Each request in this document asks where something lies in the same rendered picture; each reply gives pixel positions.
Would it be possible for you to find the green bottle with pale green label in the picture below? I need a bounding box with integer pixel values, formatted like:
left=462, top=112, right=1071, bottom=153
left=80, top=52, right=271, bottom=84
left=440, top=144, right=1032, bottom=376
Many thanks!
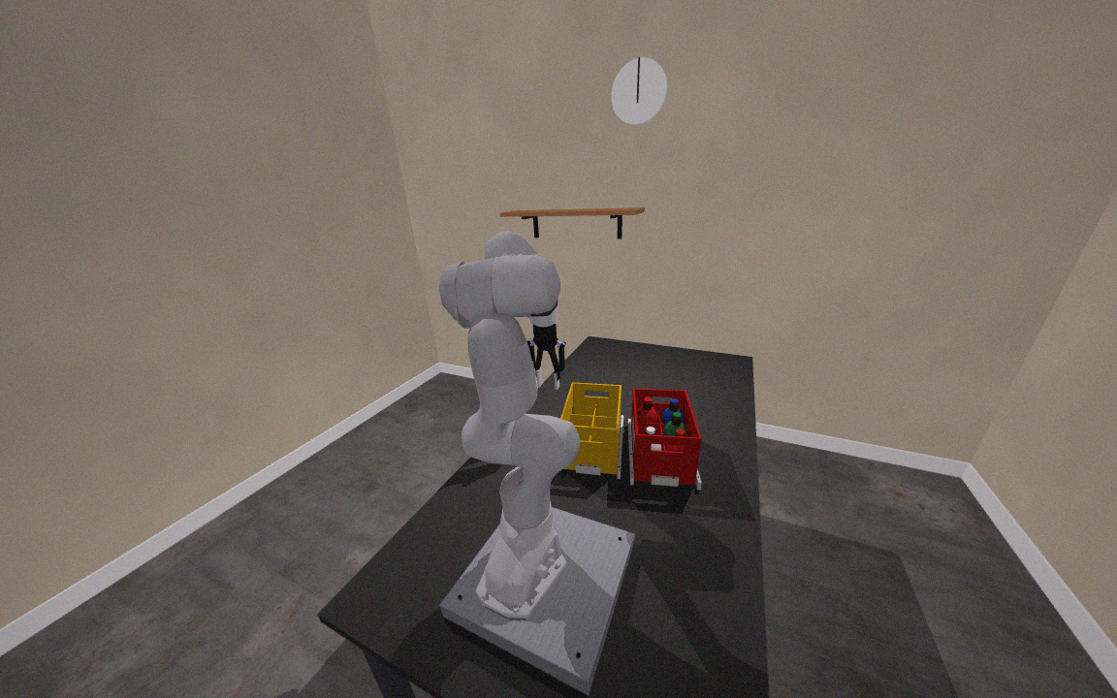
left=663, top=412, right=687, bottom=436

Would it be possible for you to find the red crate with dividers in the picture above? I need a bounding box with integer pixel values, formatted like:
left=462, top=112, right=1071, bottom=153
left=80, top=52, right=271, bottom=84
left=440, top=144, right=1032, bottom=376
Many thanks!
left=631, top=389, right=701, bottom=485

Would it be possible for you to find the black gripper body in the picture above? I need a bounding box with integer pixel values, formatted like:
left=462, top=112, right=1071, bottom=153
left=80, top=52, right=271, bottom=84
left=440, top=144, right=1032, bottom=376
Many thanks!
left=533, top=323, right=559, bottom=351

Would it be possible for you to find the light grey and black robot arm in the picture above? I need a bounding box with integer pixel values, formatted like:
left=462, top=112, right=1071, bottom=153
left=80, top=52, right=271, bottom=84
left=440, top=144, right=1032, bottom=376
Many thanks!
left=439, top=231, right=580, bottom=619

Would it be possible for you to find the blue bottle with light blue label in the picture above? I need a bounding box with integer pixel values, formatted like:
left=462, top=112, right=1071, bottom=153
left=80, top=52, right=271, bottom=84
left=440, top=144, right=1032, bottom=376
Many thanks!
left=661, top=398, right=684, bottom=424

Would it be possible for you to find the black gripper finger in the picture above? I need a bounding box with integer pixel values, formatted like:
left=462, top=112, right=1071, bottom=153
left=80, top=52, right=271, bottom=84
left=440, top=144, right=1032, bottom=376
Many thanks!
left=546, top=340, right=566, bottom=390
left=527, top=340, right=543, bottom=388

